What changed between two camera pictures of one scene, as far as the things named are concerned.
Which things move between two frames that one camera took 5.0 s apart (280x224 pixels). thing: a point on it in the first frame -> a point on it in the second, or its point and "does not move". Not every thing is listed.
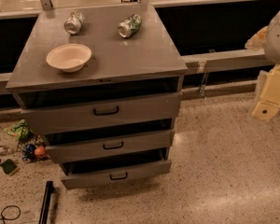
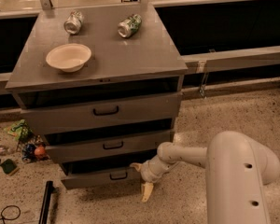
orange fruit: x=39 y=151 does not move
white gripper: x=279 y=37 -> x=149 y=173
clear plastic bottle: x=3 y=150 does not move
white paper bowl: x=69 y=57 does not move
